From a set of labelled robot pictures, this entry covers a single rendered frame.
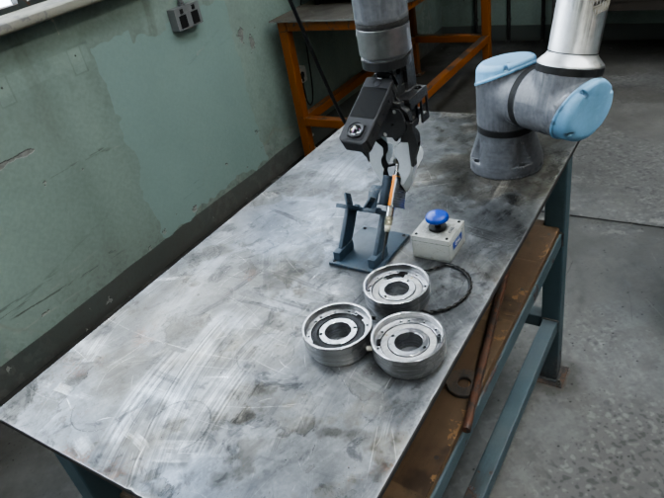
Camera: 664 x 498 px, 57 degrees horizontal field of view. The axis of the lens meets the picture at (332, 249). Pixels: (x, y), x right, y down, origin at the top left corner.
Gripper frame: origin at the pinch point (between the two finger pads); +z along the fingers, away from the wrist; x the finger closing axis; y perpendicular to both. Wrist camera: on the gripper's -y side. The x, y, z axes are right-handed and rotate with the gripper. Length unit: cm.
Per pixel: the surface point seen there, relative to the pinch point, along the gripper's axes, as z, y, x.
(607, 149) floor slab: 97, 215, 7
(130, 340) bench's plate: 16, -33, 35
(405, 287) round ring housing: 14.6, -6.7, -3.6
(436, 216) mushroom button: 9.2, 6.4, -3.5
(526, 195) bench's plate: 16.6, 29.7, -11.6
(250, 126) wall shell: 63, 138, 161
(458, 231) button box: 12.8, 8.4, -6.6
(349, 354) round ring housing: 13.9, -24.1, -3.5
